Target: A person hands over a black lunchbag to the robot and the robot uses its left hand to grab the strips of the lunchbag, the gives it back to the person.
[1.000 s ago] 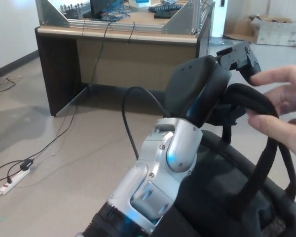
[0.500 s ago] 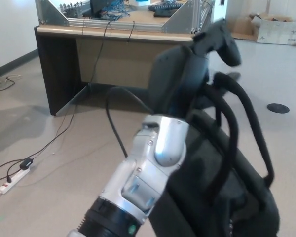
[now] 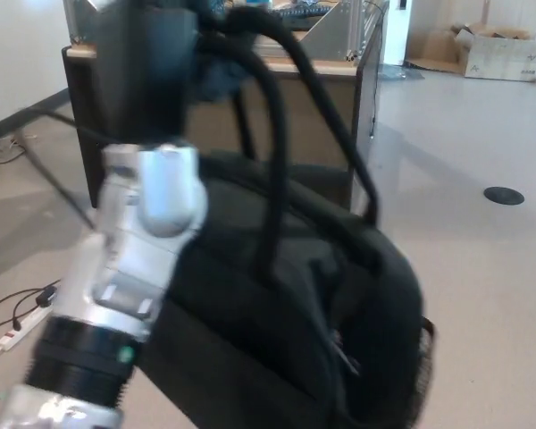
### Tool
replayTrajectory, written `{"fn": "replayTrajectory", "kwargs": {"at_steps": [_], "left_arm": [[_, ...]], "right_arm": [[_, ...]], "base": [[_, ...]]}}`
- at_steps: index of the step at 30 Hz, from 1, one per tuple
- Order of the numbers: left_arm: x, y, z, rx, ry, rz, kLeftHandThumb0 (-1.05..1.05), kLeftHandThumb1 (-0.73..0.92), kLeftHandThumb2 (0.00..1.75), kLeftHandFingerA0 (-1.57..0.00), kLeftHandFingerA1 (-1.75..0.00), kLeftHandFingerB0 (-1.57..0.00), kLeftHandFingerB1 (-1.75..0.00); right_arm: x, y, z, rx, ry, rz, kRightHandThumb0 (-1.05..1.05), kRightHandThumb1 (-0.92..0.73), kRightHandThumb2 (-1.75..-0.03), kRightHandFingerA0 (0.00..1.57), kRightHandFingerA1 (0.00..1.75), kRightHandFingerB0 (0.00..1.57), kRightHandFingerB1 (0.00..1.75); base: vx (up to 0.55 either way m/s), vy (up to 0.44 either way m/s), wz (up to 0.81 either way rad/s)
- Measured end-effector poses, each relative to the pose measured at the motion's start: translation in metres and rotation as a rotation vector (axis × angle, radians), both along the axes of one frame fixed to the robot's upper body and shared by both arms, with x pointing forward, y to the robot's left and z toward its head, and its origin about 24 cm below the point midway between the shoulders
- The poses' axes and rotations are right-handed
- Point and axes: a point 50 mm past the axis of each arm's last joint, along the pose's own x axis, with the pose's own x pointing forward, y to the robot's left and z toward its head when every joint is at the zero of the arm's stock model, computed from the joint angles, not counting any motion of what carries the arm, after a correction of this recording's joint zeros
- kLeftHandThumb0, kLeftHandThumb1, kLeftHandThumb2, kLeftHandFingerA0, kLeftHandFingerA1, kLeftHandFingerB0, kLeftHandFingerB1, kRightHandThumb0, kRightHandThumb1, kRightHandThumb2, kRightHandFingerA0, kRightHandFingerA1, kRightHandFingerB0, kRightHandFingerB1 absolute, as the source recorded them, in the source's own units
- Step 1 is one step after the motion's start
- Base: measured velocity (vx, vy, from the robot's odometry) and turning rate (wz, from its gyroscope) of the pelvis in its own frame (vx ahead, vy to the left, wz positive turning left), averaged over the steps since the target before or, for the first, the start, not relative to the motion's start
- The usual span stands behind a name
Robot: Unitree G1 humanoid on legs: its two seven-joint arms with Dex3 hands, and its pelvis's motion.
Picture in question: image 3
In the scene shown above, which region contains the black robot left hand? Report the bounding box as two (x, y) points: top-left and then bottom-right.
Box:
(96, 0), (243, 147)

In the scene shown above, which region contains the black lunch bag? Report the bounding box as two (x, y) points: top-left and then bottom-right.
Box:
(136, 6), (437, 429)

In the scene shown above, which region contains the black keyboard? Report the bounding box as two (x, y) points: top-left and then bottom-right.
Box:
(271, 4), (332, 30)

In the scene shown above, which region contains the black desk with wood top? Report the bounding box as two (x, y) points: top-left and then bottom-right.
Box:
(62, 8), (388, 215)

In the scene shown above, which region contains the black power adapter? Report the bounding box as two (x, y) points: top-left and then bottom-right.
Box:
(35, 285), (59, 307)

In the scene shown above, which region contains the flat brown cardboard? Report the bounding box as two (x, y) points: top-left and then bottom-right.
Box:
(404, 29), (473, 75)

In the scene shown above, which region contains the white power strip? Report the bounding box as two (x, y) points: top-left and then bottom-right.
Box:
(0, 307), (51, 352)

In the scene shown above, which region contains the white cardboard box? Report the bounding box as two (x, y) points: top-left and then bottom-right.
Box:
(454, 25), (536, 83)

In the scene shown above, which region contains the round black floor cover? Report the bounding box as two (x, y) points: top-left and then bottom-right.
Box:
(482, 186), (525, 206)

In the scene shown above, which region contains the beige cable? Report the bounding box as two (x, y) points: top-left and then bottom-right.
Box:
(0, 132), (39, 164)

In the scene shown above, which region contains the aluminium profile frame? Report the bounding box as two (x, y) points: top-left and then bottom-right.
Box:
(64, 0), (383, 63)

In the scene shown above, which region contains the thin black hanging cable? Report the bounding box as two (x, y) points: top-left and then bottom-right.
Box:
(369, 8), (384, 138)

